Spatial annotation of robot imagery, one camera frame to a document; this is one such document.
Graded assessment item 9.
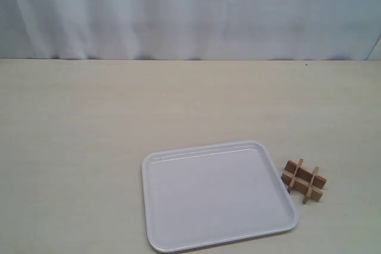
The white plastic tray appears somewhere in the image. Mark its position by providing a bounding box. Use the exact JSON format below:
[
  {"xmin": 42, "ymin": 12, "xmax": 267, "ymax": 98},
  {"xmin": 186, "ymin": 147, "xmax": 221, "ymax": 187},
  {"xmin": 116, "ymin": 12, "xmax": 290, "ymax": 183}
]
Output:
[{"xmin": 141, "ymin": 140, "xmax": 299, "ymax": 253}]

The white curtain backdrop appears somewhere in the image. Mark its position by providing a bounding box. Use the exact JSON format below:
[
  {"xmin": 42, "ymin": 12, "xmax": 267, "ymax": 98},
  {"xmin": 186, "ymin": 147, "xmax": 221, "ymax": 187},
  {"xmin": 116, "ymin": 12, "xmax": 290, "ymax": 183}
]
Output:
[{"xmin": 1, "ymin": 0, "xmax": 380, "ymax": 60}]

